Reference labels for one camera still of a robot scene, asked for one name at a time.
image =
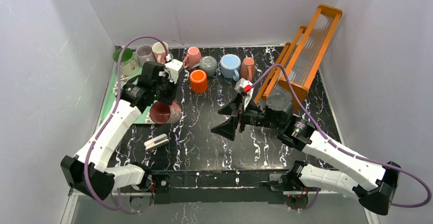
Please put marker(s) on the orange wooden dish rack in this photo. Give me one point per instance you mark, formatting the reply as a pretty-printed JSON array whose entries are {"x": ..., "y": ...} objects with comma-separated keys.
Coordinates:
[{"x": 301, "y": 58}]

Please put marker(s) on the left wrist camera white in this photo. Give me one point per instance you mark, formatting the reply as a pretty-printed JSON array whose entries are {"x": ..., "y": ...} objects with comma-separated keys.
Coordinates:
[{"x": 175, "y": 67}]

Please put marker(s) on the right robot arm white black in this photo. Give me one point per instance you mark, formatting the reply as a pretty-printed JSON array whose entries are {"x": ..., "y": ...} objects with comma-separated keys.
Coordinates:
[{"x": 373, "y": 185}]

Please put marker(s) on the white black small device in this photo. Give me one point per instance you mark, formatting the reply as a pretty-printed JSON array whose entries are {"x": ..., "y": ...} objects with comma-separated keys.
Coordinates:
[{"x": 156, "y": 142}]

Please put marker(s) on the light blue upside-down mug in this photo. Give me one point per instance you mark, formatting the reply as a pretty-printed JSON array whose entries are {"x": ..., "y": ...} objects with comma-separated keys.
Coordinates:
[{"x": 230, "y": 65}]

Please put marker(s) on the cream cartoon mug green interior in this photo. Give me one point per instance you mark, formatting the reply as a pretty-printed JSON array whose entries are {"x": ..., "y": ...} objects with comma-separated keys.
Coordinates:
[{"x": 129, "y": 64}]

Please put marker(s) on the grey upside-down mug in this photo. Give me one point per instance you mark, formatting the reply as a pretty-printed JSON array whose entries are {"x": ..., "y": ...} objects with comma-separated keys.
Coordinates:
[{"x": 208, "y": 64}]

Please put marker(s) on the orange upside-down mug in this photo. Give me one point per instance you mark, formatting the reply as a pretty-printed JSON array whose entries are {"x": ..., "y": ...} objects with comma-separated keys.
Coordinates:
[{"x": 198, "y": 81}]

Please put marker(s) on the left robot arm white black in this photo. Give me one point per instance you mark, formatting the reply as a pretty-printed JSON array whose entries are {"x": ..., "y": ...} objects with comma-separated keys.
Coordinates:
[{"x": 87, "y": 171}]

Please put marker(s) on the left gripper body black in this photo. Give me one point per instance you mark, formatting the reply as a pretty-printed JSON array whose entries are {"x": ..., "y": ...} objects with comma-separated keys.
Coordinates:
[{"x": 168, "y": 92}]

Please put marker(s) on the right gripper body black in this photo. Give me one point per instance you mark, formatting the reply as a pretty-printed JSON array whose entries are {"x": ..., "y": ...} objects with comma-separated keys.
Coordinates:
[{"x": 241, "y": 117}]

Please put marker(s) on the pink upside-down mug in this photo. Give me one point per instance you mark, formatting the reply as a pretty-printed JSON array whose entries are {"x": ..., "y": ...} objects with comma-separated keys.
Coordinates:
[{"x": 192, "y": 57}]

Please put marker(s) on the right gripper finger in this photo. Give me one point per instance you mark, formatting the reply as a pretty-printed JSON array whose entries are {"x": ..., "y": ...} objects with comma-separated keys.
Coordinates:
[
  {"x": 239, "y": 106},
  {"x": 227, "y": 129}
]

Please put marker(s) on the lavender ribbed mug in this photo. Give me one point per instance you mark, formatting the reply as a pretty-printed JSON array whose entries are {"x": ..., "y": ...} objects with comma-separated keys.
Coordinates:
[{"x": 145, "y": 54}]

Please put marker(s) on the salmon upside-down mug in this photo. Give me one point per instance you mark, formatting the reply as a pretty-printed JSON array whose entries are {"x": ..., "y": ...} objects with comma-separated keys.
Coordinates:
[{"x": 247, "y": 69}]

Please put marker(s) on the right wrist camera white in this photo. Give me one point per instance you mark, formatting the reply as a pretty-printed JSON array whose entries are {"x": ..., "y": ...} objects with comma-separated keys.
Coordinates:
[{"x": 245, "y": 89}]

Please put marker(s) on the green floral serving tray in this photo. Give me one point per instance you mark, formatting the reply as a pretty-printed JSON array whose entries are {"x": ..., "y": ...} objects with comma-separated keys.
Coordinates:
[{"x": 110, "y": 98}]

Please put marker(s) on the pink patterned mug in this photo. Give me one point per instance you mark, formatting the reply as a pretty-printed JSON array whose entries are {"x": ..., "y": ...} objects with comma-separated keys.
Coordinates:
[{"x": 161, "y": 113}]

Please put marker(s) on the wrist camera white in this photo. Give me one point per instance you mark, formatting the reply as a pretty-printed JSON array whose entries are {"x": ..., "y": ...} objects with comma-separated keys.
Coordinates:
[
  {"x": 175, "y": 67},
  {"x": 245, "y": 89}
]

